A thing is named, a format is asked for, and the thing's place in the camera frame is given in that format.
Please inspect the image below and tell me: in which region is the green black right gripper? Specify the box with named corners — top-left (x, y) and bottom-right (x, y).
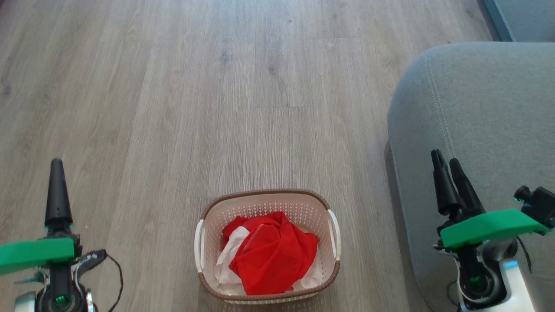
top-left (431, 149), bottom-right (550, 304)

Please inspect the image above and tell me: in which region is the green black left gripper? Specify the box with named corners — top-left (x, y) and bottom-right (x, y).
top-left (0, 158), bottom-right (83, 302)

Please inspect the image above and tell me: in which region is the red cloth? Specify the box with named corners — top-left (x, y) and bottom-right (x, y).
top-left (229, 211), bottom-right (319, 296)
top-left (222, 215), bottom-right (261, 252)

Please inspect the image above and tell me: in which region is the grey fabric sofa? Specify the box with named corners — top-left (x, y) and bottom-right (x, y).
top-left (386, 42), bottom-right (555, 312)

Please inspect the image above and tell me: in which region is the white cloth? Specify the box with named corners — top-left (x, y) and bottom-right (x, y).
top-left (214, 226), bottom-right (324, 290)

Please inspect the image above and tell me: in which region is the beige brown-rimmed laundry basket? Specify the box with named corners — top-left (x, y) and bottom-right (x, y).
top-left (194, 189), bottom-right (342, 303)

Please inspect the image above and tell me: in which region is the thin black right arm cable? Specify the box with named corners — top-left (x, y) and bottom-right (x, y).
top-left (517, 237), bottom-right (533, 274)

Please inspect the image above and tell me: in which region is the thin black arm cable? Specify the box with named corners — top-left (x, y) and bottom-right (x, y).
top-left (517, 237), bottom-right (533, 274)
top-left (104, 253), bottom-right (124, 312)

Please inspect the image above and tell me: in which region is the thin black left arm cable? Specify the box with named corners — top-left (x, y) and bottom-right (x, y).
top-left (104, 253), bottom-right (124, 312)

